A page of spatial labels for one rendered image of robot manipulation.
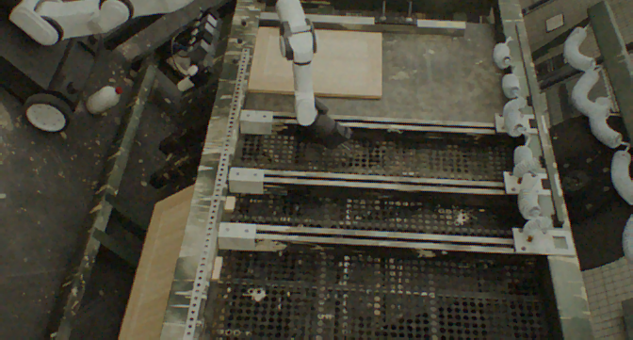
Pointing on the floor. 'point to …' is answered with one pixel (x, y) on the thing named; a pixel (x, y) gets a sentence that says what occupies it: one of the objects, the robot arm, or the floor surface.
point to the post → (130, 30)
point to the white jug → (103, 100)
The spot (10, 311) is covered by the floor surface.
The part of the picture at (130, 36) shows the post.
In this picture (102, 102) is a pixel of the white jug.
